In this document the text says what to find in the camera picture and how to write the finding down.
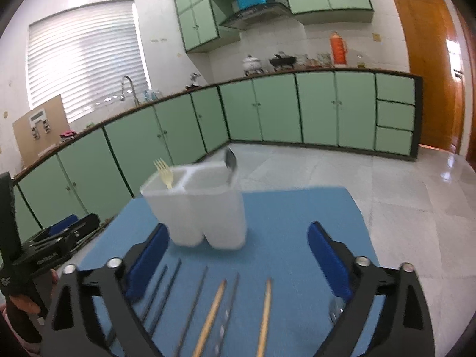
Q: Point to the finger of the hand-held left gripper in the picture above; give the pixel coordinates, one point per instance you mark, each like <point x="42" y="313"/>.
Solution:
<point x="85" y="227"/>
<point x="65" y="222"/>

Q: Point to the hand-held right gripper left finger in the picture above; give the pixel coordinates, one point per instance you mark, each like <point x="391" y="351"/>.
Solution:
<point x="148" y="264"/>

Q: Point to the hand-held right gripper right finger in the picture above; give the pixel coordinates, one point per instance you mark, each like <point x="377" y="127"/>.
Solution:
<point x="329" y="264"/>

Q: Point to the white plastic utensil holder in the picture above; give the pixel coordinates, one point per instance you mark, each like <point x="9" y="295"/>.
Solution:
<point x="193" y="212"/>

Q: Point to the wooden chopstick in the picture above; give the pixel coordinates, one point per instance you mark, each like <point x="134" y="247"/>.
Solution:
<point x="264" y="316"/>
<point x="212" y="310"/>

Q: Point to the patterned grey chopstick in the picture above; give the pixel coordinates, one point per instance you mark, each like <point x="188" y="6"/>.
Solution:
<point x="228" y="308"/>

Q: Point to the person's left forearm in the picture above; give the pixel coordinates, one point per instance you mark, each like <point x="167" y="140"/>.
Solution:
<point x="13" y="331"/>

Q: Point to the person's left hand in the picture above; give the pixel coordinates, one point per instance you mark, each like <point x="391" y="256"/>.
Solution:
<point x="22" y="304"/>

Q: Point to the shiny metal utensil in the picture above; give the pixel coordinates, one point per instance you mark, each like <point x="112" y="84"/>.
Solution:
<point x="336" y="308"/>

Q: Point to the plain grey chopstick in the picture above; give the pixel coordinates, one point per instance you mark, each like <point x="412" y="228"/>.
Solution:
<point x="195" y="305"/>

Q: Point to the blue table mat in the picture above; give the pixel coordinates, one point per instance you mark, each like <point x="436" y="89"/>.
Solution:
<point x="282" y="223"/>

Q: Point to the brown cardboard sheet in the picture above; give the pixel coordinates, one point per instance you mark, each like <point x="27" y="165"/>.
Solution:
<point x="26" y="141"/>

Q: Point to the red cloth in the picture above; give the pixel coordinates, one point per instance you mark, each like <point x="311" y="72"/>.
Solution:
<point x="67" y="134"/>

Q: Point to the yellow plastic fork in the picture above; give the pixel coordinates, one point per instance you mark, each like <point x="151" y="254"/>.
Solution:
<point x="163" y="173"/>

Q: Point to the metal spoon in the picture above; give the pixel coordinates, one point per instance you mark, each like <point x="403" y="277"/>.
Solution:
<point x="230" y="161"/>

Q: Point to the green cabinet drawer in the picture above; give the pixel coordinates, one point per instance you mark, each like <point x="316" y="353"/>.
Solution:
<point x="393" y="140"/>
<point x="395" y="115"/>
<point x="395" y="88"/>

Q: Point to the light blue sink object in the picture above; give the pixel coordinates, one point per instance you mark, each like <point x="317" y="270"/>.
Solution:
<point x="151" y="95"/>

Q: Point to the green base cabinet run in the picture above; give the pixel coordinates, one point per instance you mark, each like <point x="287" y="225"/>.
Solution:
<point x="319" y="111"/>

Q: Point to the metal kitchen faucet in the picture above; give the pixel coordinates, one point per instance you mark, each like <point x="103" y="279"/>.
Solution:
<point x="127" y="77"/>

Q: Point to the white window blind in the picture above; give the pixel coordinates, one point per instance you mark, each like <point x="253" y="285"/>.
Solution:
<point x="85" y="55"/>

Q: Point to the clear glass jar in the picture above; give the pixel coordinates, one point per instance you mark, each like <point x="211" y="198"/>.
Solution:
<point x="360" y="62"/>

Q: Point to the clear food container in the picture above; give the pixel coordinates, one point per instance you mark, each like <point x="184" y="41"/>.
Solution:
<point x="305" y="60"/>
<point x="323" y="59"/>

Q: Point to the black cooking pot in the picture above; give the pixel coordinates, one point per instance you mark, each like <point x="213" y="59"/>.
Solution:
<point x="282" y="60"/>

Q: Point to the orange thermos flask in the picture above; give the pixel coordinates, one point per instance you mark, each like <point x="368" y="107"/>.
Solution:
<point x="339" y="50"/>

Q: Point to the white cooking pot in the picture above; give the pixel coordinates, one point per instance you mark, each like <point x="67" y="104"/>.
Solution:
<point x="252" y="63"/>

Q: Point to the brown wooden door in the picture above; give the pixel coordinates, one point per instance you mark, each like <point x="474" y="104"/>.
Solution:
<point x="427" y="63"/>

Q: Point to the black range hood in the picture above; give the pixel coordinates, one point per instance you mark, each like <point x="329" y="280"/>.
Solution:
<point x="256" y="13"/>

